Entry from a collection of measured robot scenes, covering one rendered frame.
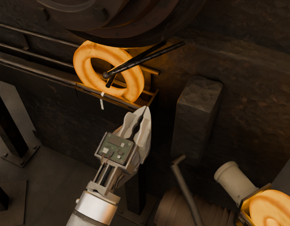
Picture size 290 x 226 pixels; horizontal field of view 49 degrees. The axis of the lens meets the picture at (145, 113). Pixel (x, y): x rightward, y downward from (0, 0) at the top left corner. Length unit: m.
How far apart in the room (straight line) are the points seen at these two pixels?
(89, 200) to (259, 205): 0.32
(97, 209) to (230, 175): 0.29
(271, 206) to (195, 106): 0.24
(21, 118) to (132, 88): 1.08
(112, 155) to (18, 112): 1.21
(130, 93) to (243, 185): 0.33
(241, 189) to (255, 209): 0.05
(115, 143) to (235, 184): 0.27
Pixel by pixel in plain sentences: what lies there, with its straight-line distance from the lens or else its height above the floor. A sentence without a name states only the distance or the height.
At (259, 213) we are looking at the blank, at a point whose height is 0.70.
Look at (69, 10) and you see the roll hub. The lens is 0.54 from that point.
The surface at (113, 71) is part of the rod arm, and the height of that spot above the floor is 0.90.
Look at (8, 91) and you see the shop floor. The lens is 1.91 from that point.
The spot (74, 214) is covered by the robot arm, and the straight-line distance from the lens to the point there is 0.64.
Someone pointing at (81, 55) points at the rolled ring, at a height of 0.80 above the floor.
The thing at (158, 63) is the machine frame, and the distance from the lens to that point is 0.77.
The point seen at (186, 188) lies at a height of 0.59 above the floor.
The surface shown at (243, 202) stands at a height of 0.71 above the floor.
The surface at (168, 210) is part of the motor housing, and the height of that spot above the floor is 0.53.
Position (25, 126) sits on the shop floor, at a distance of 1.72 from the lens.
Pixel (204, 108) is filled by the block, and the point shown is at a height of 0.80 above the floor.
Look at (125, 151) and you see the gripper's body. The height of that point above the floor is 0.79.
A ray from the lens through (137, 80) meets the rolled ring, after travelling 0.73.
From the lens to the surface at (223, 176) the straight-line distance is 0.72.
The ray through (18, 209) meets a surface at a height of 0.01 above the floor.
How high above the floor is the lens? 1.31
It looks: 52 degrees down
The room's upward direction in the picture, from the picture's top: straight up
